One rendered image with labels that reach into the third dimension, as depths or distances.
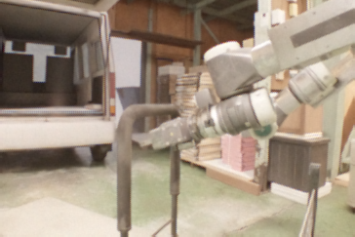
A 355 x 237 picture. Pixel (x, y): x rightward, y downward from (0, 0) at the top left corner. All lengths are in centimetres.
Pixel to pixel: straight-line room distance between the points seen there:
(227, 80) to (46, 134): 225
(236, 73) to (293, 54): 13
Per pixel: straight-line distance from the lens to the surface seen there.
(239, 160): 251
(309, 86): 71
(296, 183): 217
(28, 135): 259
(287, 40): 41
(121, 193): 71
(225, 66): 50
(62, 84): 459
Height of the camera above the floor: 78
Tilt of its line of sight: 1 degrees down
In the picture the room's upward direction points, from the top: 1 degrees clockwise
